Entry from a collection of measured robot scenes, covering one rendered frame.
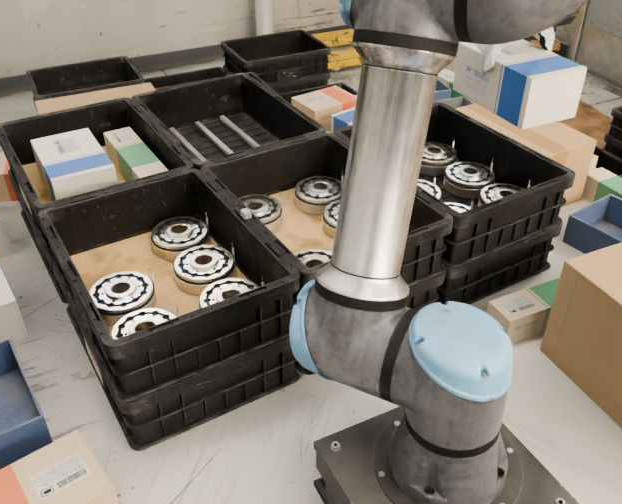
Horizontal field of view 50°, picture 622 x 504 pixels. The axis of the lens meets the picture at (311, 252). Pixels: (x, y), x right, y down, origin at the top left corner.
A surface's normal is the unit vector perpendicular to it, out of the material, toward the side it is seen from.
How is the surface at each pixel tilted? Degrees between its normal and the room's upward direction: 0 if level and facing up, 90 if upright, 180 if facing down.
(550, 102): 90
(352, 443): 3
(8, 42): 90
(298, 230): 0
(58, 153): 0
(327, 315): 71
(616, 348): 90
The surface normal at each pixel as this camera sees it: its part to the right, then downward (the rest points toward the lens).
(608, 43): -0.90, 0.26
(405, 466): -0.83, 0.04
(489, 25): -0.22, 0.86
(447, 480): -0.24, 0.28
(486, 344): 0.08, -0.79
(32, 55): 0.43, 0.53
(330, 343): -0.48, 0.18
